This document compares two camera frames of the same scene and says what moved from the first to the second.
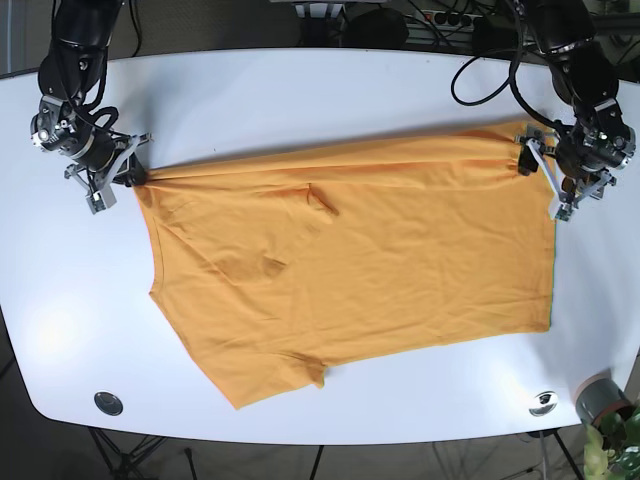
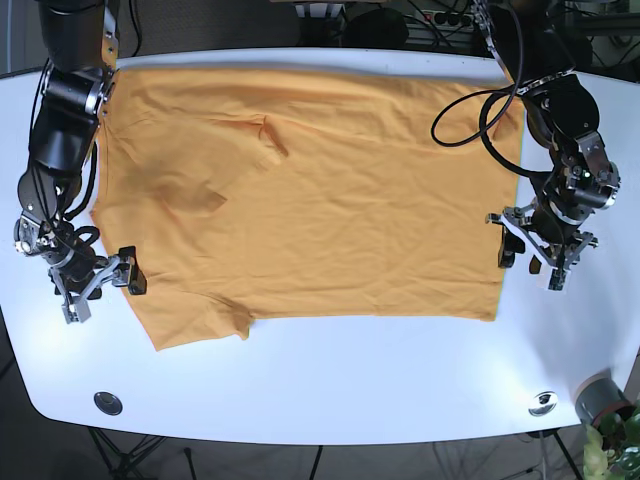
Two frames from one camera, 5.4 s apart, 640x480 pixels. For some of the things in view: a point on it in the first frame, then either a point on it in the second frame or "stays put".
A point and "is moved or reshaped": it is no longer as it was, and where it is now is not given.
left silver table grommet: [108, 403] stays put
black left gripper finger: [531, 157] -> [511, 243]
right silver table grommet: [543, 404] stays put
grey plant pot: [599, 397] stays put
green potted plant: [613, 452] stays put
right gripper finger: [131, 172] -> [124, 270]
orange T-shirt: [275, 273] is moved or reshaped
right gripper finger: [98, 200] -> [75, 307]
